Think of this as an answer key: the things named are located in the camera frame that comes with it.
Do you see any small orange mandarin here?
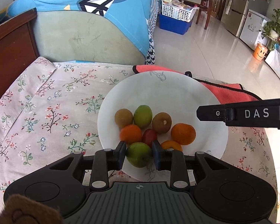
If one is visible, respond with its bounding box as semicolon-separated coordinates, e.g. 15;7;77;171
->
161;140;183;152

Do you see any green lime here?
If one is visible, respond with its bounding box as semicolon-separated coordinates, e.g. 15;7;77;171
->
126;142;152;168
133;105;153;129

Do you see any orange mandarin right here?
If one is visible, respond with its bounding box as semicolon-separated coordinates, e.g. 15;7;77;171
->
171;123;196;146

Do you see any red cherry tomato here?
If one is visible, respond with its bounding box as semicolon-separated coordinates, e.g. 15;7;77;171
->
141;128;158;148

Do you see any orange mandarin left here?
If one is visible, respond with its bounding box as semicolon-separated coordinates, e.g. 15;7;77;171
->
119;124;142;145

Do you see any brown kiwi right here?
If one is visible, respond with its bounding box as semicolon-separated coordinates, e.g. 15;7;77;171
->
152;112;172;134

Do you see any brown kiwi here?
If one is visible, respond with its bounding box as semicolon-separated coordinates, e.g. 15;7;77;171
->
152;112;172;134
114;108;133;128

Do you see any brown kiwi left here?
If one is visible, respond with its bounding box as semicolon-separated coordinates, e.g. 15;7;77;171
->
114;108;133;128

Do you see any pink fleece cloth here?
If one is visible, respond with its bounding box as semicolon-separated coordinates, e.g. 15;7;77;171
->
132;65;262;104

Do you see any green lime on plate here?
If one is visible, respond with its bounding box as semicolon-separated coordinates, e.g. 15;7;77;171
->
133;105;153;129

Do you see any orange smiley bucket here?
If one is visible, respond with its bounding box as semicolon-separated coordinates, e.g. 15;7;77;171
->
253;43;267;61

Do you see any white ceramic plate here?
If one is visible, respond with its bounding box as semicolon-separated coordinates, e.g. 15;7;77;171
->
97;70;229;183

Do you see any floral tablecloth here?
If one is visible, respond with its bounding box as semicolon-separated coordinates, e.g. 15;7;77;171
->
0;57;277;212

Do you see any small white fridge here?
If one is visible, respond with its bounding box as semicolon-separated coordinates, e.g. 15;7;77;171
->
240;9;269;50

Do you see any green potted plant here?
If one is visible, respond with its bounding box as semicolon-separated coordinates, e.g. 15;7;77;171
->
262;9;280;51

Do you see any brown plush glove cuff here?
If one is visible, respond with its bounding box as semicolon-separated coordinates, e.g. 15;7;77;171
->
0;194;63;224

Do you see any silver refrigerator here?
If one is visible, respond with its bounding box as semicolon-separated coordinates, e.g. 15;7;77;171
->
222;0;271;37

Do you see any blue plastic storage bin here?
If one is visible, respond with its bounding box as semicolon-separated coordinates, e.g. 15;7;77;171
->
159;14;193;35

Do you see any green sofa armrest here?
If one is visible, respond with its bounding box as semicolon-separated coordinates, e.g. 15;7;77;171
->
32;11;144;65

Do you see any white lattice basket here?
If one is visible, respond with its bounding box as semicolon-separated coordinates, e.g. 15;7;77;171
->
161;0;199;22

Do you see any dark wooden chair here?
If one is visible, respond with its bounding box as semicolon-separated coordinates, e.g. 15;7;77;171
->
196;0;213;30

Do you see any blue printed blanket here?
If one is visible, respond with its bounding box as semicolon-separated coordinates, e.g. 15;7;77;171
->
7;0;151;55

